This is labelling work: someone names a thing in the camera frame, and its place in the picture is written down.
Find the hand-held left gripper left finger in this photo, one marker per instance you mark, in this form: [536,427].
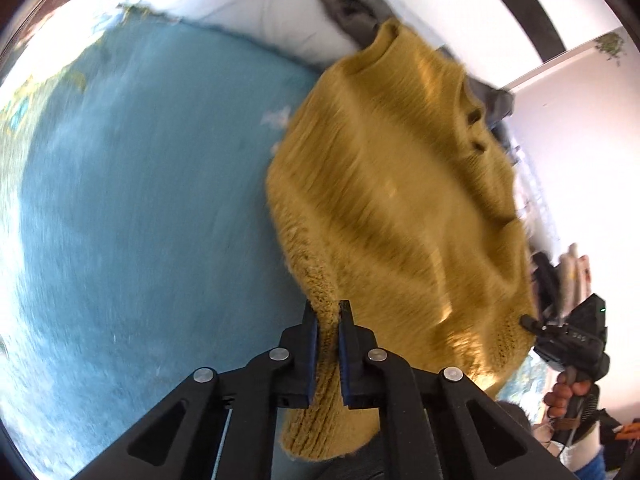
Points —
[313,360]

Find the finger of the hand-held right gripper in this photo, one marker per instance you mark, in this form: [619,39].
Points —
[531,324]

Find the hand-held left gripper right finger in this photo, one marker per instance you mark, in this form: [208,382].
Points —
[344,360]

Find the yellow knit sweater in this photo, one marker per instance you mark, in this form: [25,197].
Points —
[395,200]

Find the person's right hand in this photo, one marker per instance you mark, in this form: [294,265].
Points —
[562,396]

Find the black garment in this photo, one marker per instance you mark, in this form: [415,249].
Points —
[545,280]

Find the person's blue jeans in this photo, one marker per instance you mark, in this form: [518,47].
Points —
[597,471]

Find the dark grey garment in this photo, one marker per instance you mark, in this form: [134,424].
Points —
[496,102]

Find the teal patterned blanket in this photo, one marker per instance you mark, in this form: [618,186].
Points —
[150,200]

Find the green hanging plant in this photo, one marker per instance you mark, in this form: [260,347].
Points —
[611,46]

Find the light floral quilt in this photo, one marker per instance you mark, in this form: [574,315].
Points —
[260,5]

